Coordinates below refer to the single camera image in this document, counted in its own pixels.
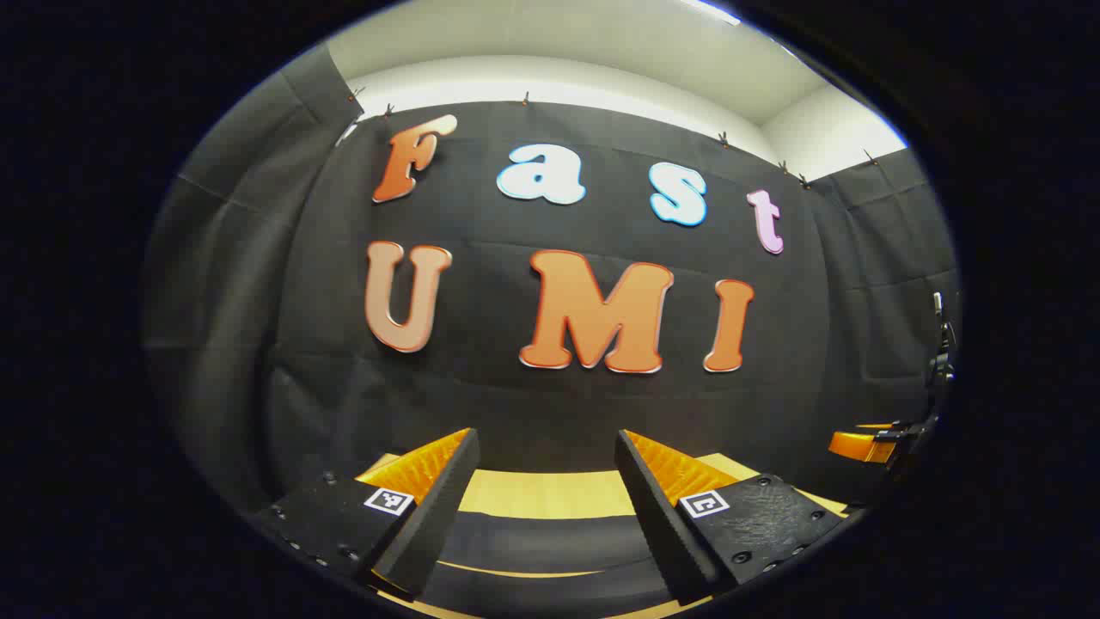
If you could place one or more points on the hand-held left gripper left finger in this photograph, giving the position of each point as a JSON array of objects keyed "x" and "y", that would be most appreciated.
[{"x": 434, "y": 524}]

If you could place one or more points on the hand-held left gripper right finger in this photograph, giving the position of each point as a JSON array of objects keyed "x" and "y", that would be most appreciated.
[{"x": 666, "y": 533}]

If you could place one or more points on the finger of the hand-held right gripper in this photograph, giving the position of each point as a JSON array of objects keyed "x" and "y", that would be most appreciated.
[{"x": 855, "y": 445}]

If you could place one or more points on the dark blue jeans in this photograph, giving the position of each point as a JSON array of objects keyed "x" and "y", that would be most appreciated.
[{"x": 550, "y": 542}]

